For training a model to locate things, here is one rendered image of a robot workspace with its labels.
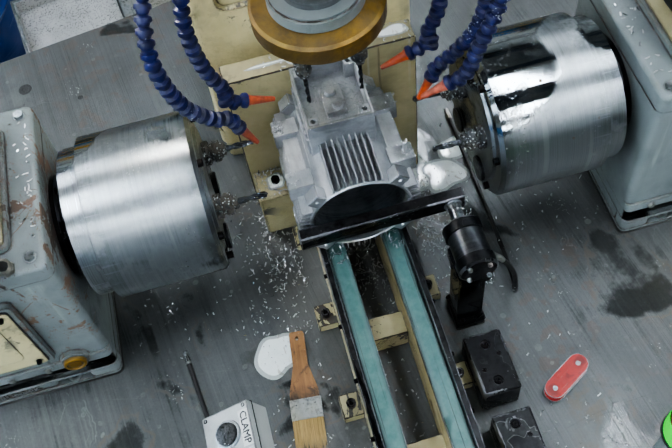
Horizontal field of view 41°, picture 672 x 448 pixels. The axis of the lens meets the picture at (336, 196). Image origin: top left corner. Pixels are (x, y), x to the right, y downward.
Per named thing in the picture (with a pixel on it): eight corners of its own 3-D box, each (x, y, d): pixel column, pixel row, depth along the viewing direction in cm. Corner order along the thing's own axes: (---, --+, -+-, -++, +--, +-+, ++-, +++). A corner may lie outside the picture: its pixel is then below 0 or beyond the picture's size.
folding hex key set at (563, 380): (574, 354, 143) (576, 349, 141) (591, 367, 141) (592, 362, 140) (539, 392, 140) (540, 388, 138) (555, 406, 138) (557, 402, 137)
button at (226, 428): (220, 429, 115) (212, 426, 114) (240, 420, 114) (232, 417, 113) (225, 451, 114) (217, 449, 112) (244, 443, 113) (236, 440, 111)
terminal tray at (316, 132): (292, 99, 140) (286, 69, 134) (357, 82, 141) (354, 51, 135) (310, 159, 134) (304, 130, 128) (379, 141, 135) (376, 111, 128)
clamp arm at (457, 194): (459, 192, 137) (298, 236, 135) (460, 182, 135) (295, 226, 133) (467, 211, 135) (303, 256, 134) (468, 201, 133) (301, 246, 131)
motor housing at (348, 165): (280, 161, 153) (262, 91, 137) (387, 133, 154) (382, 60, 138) (307, 260, 142) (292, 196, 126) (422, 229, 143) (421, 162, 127)
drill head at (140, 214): (24, 218, 152) (-42, 130, 131) (234, 163, 154) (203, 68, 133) (34, 351, 138) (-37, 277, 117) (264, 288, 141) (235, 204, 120)
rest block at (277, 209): (262, 206, 163) (251, 169, 153) (299, 196, 163) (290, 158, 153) (269, 233, 159) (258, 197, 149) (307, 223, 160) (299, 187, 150)
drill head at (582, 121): (400, 119, 156) (396, 18, 135) (623, 60, 159) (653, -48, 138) (446, 238, 143) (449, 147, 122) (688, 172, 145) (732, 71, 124)
